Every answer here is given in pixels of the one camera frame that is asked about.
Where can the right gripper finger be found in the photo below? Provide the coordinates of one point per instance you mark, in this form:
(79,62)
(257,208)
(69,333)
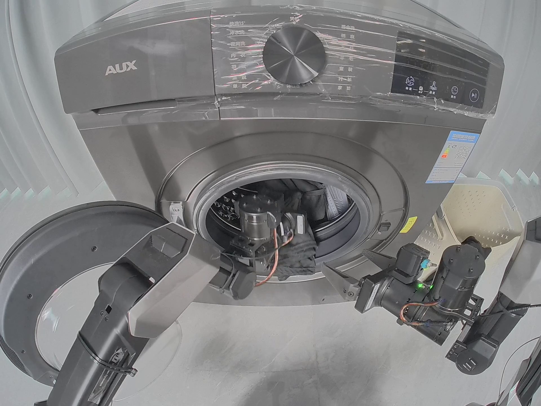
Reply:
(344,284)
(382,264)

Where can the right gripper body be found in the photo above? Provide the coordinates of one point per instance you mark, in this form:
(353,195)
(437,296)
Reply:
(391,296)

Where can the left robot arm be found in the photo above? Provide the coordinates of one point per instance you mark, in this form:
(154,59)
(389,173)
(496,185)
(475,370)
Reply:
(165,277)

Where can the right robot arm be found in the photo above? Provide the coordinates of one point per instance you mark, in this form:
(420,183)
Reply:
(463,269)

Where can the heap of dark clothes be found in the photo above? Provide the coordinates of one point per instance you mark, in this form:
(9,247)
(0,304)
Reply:
(302,254)

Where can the cream laundry basket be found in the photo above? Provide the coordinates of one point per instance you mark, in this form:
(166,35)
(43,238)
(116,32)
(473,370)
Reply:
(477,209)

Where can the grey washing machine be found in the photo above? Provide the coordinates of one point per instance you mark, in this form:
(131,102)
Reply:
(177,150)

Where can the washing machine door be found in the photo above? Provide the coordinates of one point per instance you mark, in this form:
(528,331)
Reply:
(63,243)

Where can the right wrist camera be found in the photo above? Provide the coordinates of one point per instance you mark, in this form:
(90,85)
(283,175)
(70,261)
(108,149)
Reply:
(412,262)

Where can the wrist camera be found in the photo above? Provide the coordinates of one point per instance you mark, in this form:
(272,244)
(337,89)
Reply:
(299,225)
(412,262)

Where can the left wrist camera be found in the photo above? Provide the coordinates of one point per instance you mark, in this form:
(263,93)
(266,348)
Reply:
(299,225)

